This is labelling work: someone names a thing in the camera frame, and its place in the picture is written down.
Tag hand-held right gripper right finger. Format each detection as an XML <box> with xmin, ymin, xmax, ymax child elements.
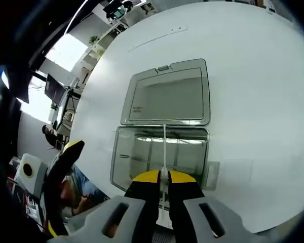
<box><xmin>167</xmin><ymin>170</ymin><xmax>259</xmax><ymax>243</ymax></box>

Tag open laptop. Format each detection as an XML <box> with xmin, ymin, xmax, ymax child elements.
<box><xmin>45</xmin><ymin>73</ymin><xmax>73</xmax><ymax>125</ymax></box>

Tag person's blue jeans legs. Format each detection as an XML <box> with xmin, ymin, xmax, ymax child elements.
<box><xmin>65</xmin><ymin>164</ymin><xmax>111</xmax><ymax>216</ymax></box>

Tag clear grey guide fixture box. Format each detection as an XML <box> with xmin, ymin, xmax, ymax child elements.
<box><xmin>110</xmin><ymin>58</ymin><xmax>221</xmax><ymax>193</ymax></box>

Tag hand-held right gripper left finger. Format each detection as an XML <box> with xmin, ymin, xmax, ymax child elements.
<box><xmin>68</xmin><ymin>170</ymin><xmax>160</xmax><ymax>243</ymax></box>

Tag white table cable cover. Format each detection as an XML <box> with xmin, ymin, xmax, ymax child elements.
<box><xmin>128</xmin><ymin>25</ymin><xmax>188</xmax><ymax>53</ymax></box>

